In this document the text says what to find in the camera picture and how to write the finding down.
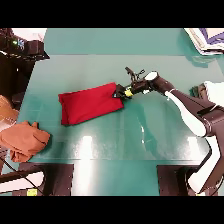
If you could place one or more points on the white garment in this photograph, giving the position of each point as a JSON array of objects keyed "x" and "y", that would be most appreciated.
[{"x": 215, "y": 93}]

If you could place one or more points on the heap of clothes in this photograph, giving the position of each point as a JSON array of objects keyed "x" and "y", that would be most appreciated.
[{"x": 208, "y": 41}]

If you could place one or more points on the dark green garment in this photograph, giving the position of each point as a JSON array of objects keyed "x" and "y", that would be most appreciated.
[{"x": 198, "y": 91}]

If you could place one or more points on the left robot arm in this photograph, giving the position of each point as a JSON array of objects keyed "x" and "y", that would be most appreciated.
[{"x": 20, "y": 182}]

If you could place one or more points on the orange garment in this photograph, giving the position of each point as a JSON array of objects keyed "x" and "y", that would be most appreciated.
[{"x": 25, "y": 140}]

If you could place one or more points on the red T-shirt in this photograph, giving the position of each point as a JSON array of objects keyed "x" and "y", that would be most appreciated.
[{"x": 90, "y": 103}]

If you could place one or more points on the black device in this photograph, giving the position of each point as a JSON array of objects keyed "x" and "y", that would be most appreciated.
[{"x": 23, "y": 46}]

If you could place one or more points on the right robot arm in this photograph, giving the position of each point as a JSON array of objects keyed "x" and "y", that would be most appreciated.
[{"x": 191, "y": 111}]

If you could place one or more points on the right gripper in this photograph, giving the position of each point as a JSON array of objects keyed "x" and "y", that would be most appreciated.
[{"x": 122, "y": 92}]

